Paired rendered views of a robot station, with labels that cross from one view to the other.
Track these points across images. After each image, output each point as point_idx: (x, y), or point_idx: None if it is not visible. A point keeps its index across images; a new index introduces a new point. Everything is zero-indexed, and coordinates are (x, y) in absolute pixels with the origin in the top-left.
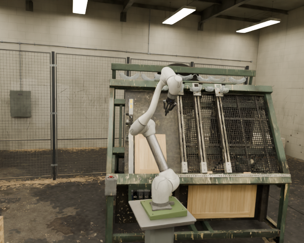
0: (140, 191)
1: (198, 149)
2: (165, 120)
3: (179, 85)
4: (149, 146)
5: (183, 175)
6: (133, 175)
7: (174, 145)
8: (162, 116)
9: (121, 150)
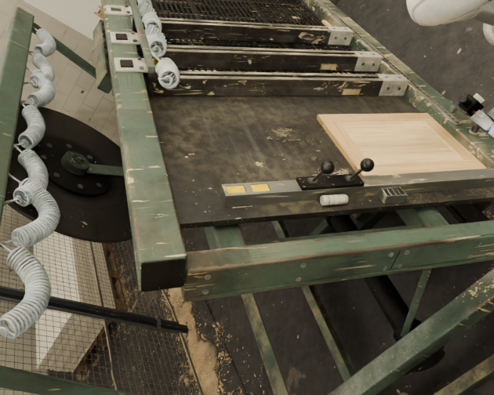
0: None
1: (319, 70)
2: (264, 117)
3: None
4: None
5: (412, 83)
6: None
7: (335, 103)
8: (256, 121)
9: (437, 218)
